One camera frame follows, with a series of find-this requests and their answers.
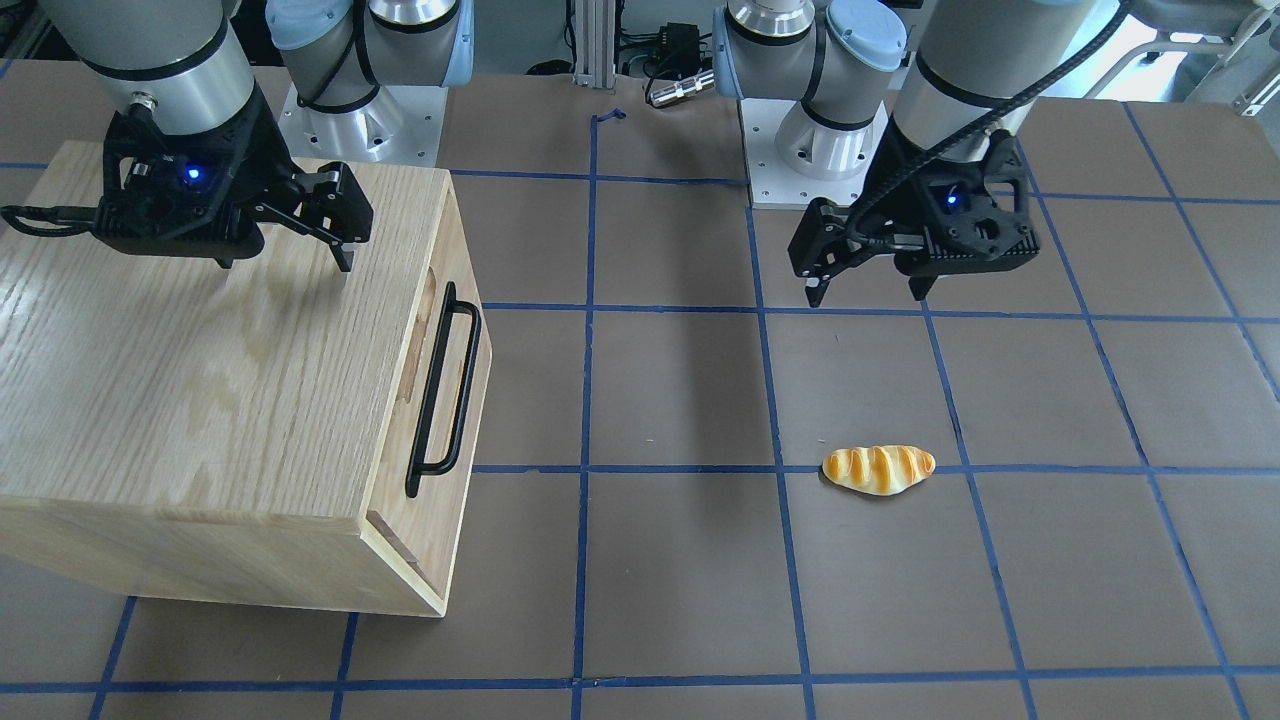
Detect wooden drawer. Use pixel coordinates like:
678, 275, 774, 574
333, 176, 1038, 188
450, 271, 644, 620
366, 188, 492, 618

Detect wooden drawer cabinet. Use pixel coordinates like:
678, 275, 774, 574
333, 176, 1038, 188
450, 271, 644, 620
1, 164, 456, 616

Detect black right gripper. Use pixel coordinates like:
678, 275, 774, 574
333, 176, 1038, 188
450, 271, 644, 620
90, 100, 374, 273

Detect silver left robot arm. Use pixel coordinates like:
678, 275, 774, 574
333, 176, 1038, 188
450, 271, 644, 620
710, 1, 1132, 307

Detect aluminium frame post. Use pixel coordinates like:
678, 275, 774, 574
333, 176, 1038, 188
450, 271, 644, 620
570, 0, 618, 91

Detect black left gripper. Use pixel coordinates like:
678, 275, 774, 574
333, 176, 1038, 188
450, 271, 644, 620
788, 129, 1041, 307

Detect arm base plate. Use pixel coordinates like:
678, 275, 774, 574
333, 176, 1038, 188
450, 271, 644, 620
740, 99, 888, 210
278, 86, 451, 167

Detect toy bread roll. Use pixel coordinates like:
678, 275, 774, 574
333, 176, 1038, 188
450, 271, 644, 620
820, 445, 937, 497

